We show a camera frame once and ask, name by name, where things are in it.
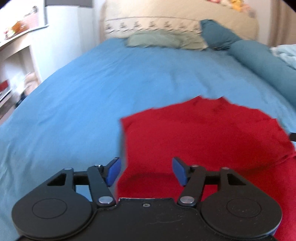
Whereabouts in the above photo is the red knit sweater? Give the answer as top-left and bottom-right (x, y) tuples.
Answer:
(117, 96), (295, 240)

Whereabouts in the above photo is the light blue duvet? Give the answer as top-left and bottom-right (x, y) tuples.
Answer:
(270, 44), (296, 69)

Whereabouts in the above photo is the teal bolster pillow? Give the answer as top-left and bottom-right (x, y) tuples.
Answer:
(229, 40), (295, 106)

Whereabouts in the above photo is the blue bed sheet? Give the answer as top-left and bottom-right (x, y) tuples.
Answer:
(1, 39), (295, 240)

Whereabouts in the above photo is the beige curtain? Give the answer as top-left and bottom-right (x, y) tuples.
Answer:
(268, 1), (296, 47)

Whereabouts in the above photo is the dark teal pillow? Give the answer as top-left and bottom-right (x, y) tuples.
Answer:
(200, 19), (242, 50)

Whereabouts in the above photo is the white shelf unit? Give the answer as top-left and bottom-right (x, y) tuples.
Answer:
(1, 3), (48, 123)

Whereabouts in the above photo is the yellow plush toy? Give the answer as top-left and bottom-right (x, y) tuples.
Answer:
(229, 0), (244, 12)

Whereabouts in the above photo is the green embroidered pillow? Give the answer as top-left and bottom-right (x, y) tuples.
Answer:
(103, 16), (208, 50)

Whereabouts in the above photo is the white wardrobe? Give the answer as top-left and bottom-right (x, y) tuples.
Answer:
(45, 1), (104, 76)

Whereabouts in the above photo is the beige quilted headboard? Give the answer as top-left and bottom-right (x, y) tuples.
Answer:
(99, 1), (259, 41)

